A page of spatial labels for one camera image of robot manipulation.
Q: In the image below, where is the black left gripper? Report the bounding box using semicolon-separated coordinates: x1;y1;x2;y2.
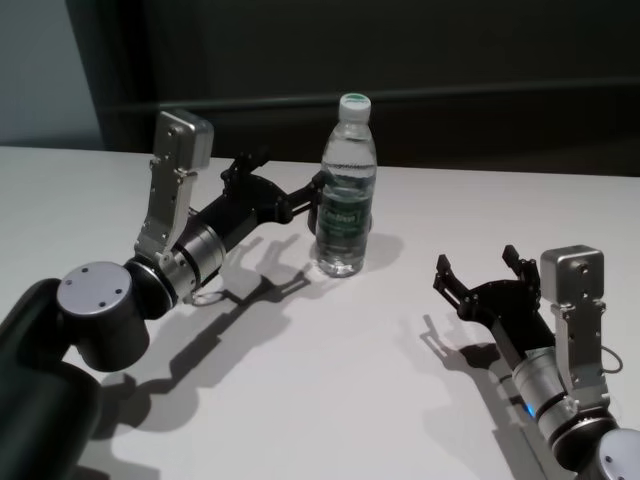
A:
191;145;327;247

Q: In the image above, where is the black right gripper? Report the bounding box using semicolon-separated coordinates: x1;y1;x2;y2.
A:
431;243;559;359

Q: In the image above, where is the clear water bottle green label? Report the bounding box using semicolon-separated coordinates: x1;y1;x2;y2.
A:
315;91;378;278

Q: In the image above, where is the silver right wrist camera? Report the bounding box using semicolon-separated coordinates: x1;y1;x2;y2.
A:
539;243;612;402

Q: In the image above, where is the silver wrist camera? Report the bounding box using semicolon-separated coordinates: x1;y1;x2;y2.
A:
539;243;612;402
133;110;216;265

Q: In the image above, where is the grey horizontal rail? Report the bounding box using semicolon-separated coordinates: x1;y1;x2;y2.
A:
102;93;640;115

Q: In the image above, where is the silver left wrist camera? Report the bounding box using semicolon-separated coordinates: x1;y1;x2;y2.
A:
133;110;216;265

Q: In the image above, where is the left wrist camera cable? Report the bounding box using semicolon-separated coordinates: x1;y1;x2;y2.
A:
191;288;224;307

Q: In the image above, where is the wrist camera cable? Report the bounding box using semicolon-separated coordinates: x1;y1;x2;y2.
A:
191;288;224;307
601;343;627;375

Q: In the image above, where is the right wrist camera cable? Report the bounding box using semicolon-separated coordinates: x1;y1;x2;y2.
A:
601;343;627;375

